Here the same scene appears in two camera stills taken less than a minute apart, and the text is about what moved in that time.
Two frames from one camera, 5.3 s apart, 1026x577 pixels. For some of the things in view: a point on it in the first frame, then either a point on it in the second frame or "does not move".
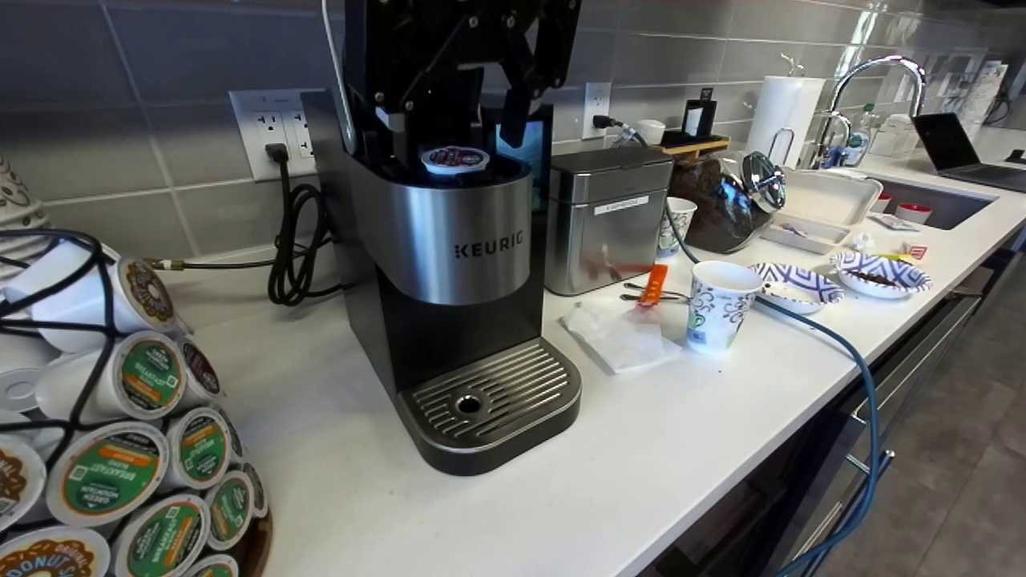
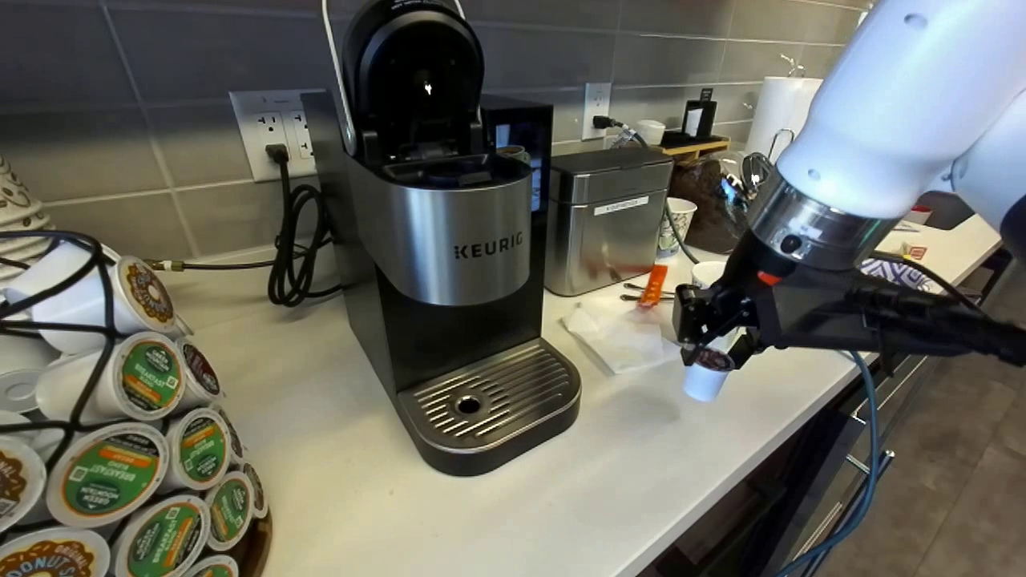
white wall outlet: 273,120 does not move
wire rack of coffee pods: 116,448 does not move
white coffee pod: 454,159 → 704,371
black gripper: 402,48 → 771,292
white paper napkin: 628,335 does not move
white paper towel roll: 784,109 does not move
